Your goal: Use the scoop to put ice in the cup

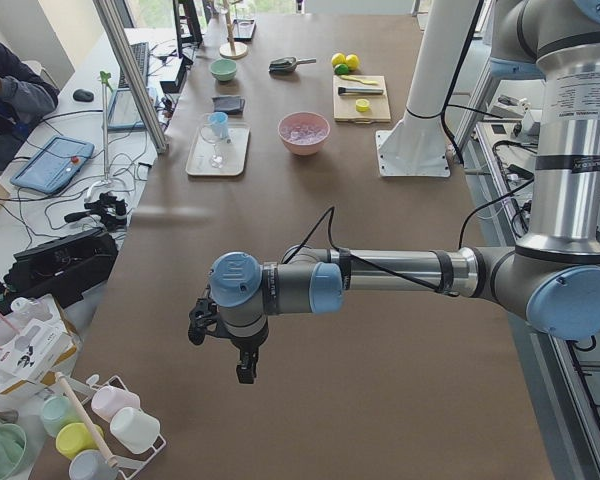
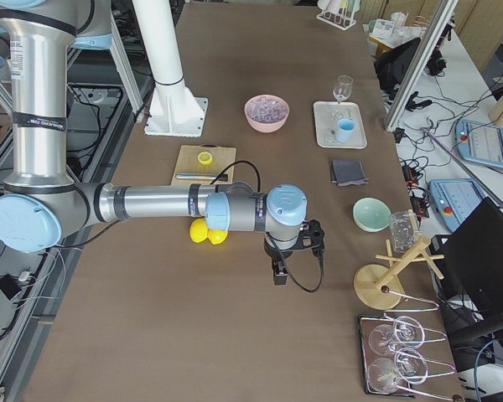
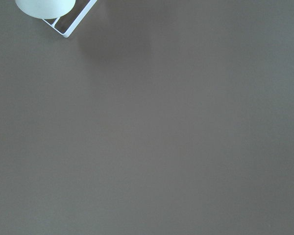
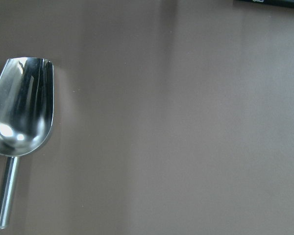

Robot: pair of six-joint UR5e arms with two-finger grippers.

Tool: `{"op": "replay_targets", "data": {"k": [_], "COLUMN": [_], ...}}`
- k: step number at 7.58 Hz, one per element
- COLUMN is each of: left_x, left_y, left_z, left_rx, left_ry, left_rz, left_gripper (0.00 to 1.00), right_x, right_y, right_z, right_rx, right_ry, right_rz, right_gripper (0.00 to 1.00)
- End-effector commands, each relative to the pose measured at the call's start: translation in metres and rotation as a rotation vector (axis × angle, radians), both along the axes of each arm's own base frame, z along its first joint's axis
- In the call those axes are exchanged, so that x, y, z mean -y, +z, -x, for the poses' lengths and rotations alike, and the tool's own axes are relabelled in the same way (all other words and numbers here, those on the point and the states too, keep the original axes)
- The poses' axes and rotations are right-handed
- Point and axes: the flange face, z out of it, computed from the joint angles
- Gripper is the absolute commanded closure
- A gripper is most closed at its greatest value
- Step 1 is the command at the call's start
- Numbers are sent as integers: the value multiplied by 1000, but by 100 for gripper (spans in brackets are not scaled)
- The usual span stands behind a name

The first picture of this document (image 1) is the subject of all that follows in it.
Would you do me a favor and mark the light blue plastic cup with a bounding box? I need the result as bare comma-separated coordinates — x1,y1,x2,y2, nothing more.
208,111,229,140

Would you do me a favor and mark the black keyboard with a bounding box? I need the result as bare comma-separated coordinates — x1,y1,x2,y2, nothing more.
116,41,151,91

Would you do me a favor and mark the wooden cutting board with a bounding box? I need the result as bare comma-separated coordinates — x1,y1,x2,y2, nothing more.
333,75,391,123

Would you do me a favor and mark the yellow green peeler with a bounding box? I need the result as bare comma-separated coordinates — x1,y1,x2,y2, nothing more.
339,75,379,85

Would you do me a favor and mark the yellow lemon half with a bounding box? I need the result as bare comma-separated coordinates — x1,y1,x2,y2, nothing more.
355,99,370,112

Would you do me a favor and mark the wooden glass hanger stand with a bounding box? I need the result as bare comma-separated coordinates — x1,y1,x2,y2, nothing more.
219,0,248,60

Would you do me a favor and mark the aluminium frame post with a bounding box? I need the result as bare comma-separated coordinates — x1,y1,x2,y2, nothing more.
93,0,168,154

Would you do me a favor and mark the black equipment case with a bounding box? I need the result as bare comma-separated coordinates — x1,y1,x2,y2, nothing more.
0,228,118,314

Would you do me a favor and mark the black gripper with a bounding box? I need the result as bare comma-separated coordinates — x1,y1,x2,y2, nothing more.
188,297,269,384

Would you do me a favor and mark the pink plastic cup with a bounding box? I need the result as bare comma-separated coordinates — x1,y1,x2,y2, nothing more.
91,385,141,422

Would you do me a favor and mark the yellow plastic cup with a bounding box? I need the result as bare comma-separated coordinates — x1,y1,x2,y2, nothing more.
55,422,98,460

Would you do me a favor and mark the white cardboard product box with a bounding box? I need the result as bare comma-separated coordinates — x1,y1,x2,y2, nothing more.
0,294,82,398

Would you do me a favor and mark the blue teach pendant tablet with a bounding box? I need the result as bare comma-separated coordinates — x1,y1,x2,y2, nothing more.
10,135,94,194

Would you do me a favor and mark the folded dark grey cloth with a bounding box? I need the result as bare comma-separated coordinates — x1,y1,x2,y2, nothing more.
212,95,245,115

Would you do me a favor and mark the seated person dark jacket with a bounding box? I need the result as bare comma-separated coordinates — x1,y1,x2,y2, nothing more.
0,43,59,172

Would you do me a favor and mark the white wire cup rack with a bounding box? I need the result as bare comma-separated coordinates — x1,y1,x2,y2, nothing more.
55,373,166,479

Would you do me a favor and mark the cream plastic serving tray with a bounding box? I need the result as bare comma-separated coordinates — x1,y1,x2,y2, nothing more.
185,122,250,177

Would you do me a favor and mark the green ceramic bowl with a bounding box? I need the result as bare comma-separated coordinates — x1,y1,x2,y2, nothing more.
209,58,237,82

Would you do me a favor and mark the pink bowl of ice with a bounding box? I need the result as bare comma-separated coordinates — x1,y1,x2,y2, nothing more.
278,112,331,156

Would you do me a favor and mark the white plastic cup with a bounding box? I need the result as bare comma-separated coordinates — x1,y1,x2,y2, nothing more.
110,407,161,454

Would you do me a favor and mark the clear wine glass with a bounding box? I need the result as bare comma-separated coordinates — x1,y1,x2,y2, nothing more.
200,113,224,169

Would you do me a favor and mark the grey plastic cup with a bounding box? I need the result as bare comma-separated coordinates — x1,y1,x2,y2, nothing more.
69,450,118,480

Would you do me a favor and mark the black computer mouse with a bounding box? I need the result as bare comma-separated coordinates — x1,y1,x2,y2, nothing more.
72,89,94,103

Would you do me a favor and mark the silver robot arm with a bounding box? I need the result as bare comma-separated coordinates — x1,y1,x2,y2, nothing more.
188,1,600,384

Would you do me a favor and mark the green lime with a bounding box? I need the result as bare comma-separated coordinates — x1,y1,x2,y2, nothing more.
345,54,360,71

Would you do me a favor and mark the mint green plastic cup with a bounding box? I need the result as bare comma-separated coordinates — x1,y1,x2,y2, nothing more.
40,395,80,438

